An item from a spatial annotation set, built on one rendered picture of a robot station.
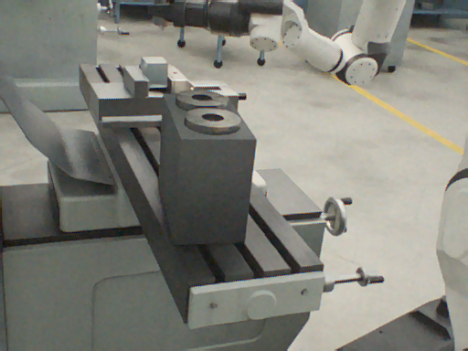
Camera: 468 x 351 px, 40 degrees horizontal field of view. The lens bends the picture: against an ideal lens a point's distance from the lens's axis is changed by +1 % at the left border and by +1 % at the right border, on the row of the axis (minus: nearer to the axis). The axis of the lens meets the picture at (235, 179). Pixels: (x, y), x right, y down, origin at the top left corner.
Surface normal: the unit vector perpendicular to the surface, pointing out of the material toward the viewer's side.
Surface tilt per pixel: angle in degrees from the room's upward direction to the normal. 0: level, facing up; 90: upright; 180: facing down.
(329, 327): 0
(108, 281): 90
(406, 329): 0
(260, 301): 90
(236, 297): 90
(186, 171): 90
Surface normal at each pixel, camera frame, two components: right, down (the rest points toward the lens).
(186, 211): 0.22, 0.43
